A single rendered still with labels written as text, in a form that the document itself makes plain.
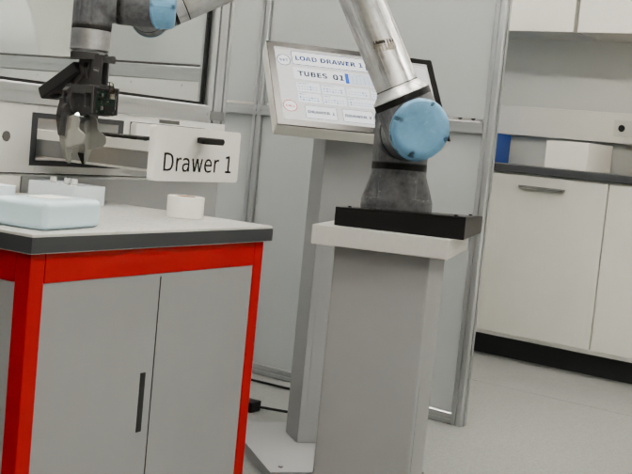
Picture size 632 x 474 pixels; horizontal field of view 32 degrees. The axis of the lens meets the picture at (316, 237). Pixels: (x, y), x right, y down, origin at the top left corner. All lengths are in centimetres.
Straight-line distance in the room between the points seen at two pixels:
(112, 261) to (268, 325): 257
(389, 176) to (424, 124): 18
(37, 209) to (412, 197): 89
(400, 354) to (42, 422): 83
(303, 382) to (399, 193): 111
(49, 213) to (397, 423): 94
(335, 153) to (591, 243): 204
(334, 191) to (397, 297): 99
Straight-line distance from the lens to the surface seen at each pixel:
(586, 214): 497
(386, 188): 225
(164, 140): 221
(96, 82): 212
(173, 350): 190
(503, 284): 515
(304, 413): 326
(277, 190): 422
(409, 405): 226
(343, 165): 317
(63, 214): 167
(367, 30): 215
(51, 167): 246
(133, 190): 267
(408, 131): 211
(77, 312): 170
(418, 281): 221
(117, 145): 228
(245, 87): 435
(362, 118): 310
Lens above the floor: 93
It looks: 5 degrees down
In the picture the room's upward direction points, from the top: 6 degrees clockwise
